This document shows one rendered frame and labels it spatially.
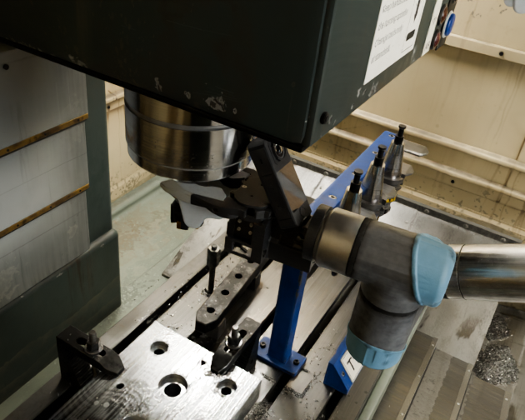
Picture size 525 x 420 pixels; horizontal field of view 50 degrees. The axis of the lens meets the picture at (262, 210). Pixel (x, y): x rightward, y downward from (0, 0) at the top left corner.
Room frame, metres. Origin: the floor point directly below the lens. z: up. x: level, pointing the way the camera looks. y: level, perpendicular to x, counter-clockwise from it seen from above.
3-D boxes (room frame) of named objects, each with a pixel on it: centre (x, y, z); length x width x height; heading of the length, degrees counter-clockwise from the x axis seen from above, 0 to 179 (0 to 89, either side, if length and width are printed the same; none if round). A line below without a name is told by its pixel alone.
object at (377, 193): (0.88, -0.19, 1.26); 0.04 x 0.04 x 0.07
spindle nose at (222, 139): (0.62, 0.10, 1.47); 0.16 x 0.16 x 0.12
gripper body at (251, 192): (0.57, -0.02, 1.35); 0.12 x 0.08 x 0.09; 70
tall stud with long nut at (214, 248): (0.92, 0.09, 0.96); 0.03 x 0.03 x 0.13
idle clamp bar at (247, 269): (0.88, 0.04, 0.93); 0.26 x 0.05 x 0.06; 159
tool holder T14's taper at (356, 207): (0.78, -0.14, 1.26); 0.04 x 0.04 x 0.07
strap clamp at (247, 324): (0.68, 0.02, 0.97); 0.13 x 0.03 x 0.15; 154
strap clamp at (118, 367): (0.63, 0.26, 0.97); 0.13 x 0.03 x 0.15; 64
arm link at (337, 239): (0.55, -0.10, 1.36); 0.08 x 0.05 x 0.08; 160
